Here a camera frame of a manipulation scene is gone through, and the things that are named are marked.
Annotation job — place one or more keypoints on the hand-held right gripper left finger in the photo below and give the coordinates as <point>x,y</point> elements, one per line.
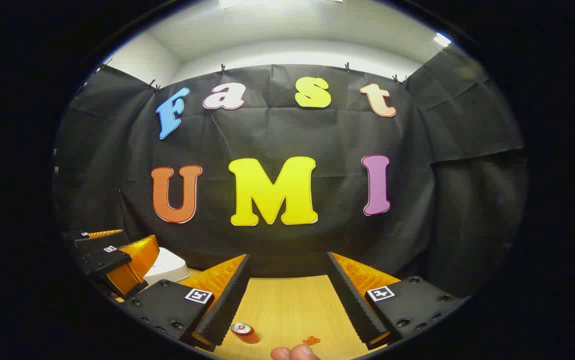
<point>230,305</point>

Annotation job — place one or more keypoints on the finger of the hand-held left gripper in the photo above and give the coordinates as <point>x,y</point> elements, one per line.
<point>80,236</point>
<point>117,260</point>

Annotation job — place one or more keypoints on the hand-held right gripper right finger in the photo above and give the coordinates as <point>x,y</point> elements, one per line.
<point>352,305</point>

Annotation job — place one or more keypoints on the orange pop can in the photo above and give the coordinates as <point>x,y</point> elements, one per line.
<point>246,334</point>

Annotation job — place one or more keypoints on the white desktop garbage bin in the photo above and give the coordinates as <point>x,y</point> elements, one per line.
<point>167,265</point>

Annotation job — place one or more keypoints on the orange paper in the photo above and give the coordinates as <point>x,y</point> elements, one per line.
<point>311,340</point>

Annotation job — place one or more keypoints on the black backdrop cloth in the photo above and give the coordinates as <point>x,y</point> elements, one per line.
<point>327,135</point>

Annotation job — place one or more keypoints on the ceiling light panel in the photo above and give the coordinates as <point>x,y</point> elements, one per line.
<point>442,40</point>

